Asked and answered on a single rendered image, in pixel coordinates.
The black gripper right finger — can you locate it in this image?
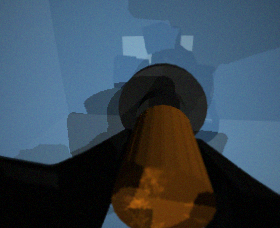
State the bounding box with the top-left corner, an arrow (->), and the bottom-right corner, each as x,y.
196,139 -> 280,228

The orange knob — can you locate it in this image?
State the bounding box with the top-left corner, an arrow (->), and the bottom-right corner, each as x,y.
111,105 -> 217,228

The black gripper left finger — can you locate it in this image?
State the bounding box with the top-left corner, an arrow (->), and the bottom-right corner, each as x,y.
0,128 -> 132,228

